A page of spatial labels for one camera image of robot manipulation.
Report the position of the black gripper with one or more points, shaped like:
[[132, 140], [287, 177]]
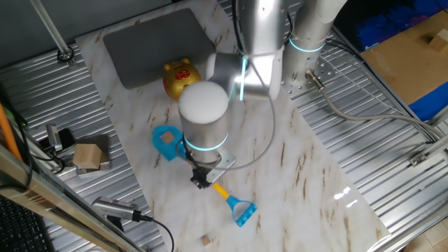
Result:
[[200, 173]]

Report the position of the blue and yellow toy shovel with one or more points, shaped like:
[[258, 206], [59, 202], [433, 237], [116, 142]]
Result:
[[161, 148]]

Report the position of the small wooden cube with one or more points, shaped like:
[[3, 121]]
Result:
[[206, 240], [167, 137]]

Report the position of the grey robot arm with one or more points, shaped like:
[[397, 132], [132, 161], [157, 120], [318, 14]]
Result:
[[203, 115]]

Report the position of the silver vented box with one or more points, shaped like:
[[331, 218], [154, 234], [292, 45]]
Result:
[[115, 208]]

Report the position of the golden piggy bank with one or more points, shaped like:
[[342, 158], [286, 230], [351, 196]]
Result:
[[180, 78]]

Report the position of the large wooden block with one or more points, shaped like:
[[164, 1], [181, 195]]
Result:
[[87, 156]]

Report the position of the grey fabric pad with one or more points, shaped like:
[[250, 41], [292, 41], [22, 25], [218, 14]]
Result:
[[154, 45]]

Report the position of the black ribbed item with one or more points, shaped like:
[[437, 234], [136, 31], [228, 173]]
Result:
[[21, 227]]

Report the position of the thin metal pole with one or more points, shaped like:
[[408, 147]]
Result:
[[52, 31]]

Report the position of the brown cardboard box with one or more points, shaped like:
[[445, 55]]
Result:
[[402, 59]]

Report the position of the blue fuzzy fabric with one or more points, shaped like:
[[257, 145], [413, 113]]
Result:
[[385, 24]]

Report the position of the blue plastic sheet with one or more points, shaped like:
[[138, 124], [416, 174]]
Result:
[[430, 103]]

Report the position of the pale wooden block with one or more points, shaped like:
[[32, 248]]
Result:
[[439, 40]]

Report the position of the silver camera mount plate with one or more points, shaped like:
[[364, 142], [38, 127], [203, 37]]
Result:
[[225, 161]]

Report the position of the aluminium frame rail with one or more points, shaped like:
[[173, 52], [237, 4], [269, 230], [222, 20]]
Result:
[[52, 206]]

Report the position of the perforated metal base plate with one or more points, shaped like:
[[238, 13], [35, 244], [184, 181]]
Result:
[[322, 73]]

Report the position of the aluminium corner bracket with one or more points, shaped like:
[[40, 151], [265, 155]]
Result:
[[425, 154]]

